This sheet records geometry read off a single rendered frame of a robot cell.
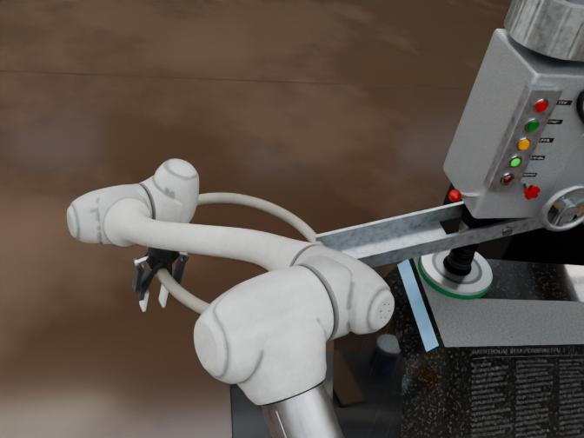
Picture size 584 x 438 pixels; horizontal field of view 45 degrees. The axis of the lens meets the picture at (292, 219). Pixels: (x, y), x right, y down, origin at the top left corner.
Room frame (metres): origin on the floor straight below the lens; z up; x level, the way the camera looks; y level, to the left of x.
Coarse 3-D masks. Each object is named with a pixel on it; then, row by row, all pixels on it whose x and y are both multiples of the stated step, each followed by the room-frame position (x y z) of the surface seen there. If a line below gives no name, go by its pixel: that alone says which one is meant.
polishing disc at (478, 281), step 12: (444, 252) 1.63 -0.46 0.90; (432, 264) 1.56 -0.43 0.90; (480, 264) 1.61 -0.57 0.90; (432, 276) 1.51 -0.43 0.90; (444, 276) 1.52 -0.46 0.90; (456, 276) 1.53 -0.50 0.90; (468, 276) 1.55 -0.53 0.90; (480, 276) 1.56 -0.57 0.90; (492, 276) 1.57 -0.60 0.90; (444, 288) 1.48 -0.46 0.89; (456, 288) 1.49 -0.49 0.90; (468, 288) 1.50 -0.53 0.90; (480, 288) 1.51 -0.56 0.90
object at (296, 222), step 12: (240, 204) 1.56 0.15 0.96; (252, 204) 1.56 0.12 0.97; (264, 204) 1.57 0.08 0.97; (288, 216) 1.55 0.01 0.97; (300, 228) 1.52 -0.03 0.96; (312, 240) 1.48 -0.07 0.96; (156, 276) 1.19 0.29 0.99; (168, 276) 1.18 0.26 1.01; (168, 288) 1.15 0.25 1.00; (180, 288) 1.15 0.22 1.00; (180, 300) 1.13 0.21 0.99; (192, 300) 1.13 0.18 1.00
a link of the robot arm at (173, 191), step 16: (176, 160) 1.23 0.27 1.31; (160, 176) 1.18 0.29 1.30; (176, 176) 1.18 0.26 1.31; (192, 176) 1.20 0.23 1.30; (160, 192) 1.16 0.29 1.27; (176, 192) 1.16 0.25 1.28; (192, 192) 1.18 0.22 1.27; (160, 208) 1.14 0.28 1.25; (176, 208) 1.16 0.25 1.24; (192, 208) 1.19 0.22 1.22
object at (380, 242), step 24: (408, 216) 1.56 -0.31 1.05; (432, 216) 1.59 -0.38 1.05; (456, 216) 1.62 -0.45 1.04; (552, 216) 1.59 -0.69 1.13; (336, 240) 1.49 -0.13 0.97; (360, 240) 1.51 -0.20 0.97; (384, 240) 1.51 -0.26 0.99; (408, 240) 1.52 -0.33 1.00; (432, 240) 1.47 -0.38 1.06; (456, 240) 1.49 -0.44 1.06; (480, 240) 1.52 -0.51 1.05; (384, 264) 1.43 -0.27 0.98
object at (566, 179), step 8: (576, 104) 1.48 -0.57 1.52; (576, 152) 1.53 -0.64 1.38; (576, 160) 1.53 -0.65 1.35; (568, 168) 1.53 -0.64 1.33; (576, 168) 1.54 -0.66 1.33; (568, 176) 1.53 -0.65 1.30; (576, 176) 1.54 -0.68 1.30; (560, 184) 1.53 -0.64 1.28; (568, 184) 1.54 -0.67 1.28; (576, 192) 1.55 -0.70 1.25; (576, 200) 1.56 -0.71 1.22; (560, 216) 1.57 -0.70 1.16
